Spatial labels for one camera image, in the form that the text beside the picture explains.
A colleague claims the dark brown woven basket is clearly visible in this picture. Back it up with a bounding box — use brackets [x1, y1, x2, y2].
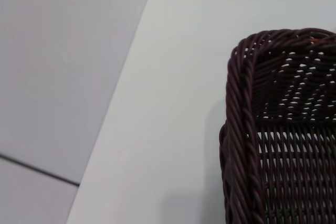
[219, 27, 336, 224]

